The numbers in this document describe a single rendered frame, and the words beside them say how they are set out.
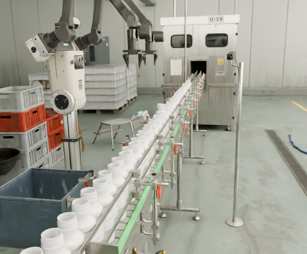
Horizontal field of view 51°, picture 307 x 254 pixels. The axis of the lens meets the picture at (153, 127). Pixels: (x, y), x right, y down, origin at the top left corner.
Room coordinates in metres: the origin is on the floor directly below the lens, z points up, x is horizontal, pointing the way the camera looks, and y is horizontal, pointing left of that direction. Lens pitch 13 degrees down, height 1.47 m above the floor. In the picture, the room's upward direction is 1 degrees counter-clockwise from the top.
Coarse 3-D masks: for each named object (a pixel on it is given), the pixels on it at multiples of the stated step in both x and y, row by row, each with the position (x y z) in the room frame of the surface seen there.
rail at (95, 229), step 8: (168, 120) 1.73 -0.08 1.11; (152, 144) 1.26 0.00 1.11; (152, 160) 1.26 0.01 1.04; (136, 168) 0.98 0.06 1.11; (120, 192) 0.80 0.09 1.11; (128, 200) 0.88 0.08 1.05; (104, 216) 0.67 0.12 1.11; (120, 216) 0.79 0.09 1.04; (96, 224) 0.63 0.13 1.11; (112, 232) 0.72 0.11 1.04; (88, 240) 0.57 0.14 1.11; (80, 248) 0.54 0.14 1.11
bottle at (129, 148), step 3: (123, 147) 1.04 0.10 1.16; (126, 147) 1.05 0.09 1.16; (129, 147) 1.05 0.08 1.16; (132, 147) 1.03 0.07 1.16; (123, 150) 1.02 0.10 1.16; (126, 150) 1.01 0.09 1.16; (129, 150) 1.02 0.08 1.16; (132, 150) 1.03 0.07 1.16; (132, 153) 1.02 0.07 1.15; (132, 156) 1.03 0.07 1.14; (132, 159) 1.02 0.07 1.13; (135, 159) 1.03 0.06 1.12; (132, 162) 1.01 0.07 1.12; (135, 162) 1.02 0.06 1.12; (135, 165) 1.02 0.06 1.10
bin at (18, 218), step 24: (48, 168) 1.43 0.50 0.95; (0, 192) 1.21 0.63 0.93; (24, 192) 1.37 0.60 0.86; (48, 192) 1.43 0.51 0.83; (72, 192) 1.18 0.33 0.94; (0, 216) 1.14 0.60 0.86; (24, 216) 1.12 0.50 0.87; (48, 216) 1.10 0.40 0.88; (0, 240) 1.14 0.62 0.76; (24, 240) 1.12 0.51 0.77
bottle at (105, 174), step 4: (100, 172) 0.81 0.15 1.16; (104, 172) 0.82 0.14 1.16; (108, 172) 0.82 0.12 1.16; (100, 176) 0.79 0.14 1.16; (104, 176) 0.79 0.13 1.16; (108, 176) 0.79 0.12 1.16; (108, 180) 0.79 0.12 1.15; (108, 184) 0.79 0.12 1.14; (112, 184) 0.80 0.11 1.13; (108, 188) 0.78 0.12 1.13; (112, 188) 0.79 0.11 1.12; (116, 188) 0.80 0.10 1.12; (112, 192) 0.78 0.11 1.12; (116, 192) 0.80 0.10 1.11; (116, 204) 0.80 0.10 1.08; (116, 208) 0.80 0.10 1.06; (116, 212) 0.79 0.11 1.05; (116, 216) 0.79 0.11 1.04; (116, 228) 0.79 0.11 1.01
